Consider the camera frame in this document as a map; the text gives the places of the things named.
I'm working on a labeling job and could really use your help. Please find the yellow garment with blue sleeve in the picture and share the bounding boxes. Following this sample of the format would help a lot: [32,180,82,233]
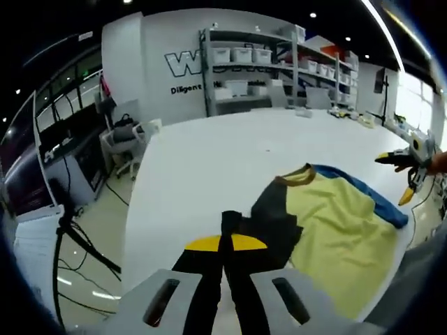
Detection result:
[219,162,409,320]

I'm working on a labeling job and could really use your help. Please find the grey metal shelving rack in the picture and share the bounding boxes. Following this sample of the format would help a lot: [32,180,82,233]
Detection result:
[198,22,360,118]

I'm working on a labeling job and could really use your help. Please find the yellow green small tools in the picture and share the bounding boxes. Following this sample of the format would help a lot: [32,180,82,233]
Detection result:
[328,107,357,119]

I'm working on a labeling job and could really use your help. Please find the linear ceiling light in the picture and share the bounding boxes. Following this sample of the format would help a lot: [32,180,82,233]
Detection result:
[361,0,406,73]

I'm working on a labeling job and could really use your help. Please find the white mesh office chair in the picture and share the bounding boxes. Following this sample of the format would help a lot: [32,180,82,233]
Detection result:
[362,223,447,329]

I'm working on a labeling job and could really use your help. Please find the white swivel office chair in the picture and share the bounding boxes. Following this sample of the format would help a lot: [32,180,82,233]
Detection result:
[99,98,163,181]

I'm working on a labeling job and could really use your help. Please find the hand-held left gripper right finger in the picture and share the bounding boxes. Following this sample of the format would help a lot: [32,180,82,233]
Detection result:
[223,234,353,335]

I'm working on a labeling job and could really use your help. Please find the black camera tripod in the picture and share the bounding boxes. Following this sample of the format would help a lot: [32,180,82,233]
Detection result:
[47,177,122,331]

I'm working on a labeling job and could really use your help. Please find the person's right hand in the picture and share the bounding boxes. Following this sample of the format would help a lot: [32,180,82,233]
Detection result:
[425,150,447,175]

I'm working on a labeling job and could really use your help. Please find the grey hanging bag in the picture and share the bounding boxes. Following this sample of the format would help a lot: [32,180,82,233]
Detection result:
[96,99,116,117]

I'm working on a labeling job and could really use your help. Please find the dark desk cabinet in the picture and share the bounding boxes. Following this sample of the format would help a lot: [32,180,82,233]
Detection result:
[36,128,109,210]

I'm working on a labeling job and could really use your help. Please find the black handbag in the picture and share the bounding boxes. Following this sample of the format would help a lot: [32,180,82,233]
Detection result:
[113,113,136,140]

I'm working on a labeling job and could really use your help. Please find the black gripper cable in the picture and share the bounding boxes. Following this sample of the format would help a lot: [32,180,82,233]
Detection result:
[404,170,437,251]

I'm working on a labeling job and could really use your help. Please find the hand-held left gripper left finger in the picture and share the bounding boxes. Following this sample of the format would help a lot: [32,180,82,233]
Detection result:
[115,234,224,335]

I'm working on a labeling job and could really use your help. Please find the large display screen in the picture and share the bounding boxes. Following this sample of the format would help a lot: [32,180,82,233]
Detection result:
[0,90,66,224]

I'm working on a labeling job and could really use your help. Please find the row of white storage bins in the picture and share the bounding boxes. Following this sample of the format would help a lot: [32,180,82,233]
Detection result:
[211,24,359,105]

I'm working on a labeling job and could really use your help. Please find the black monitor stand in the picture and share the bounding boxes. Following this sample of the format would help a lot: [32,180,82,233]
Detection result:
[373,68,392,126]

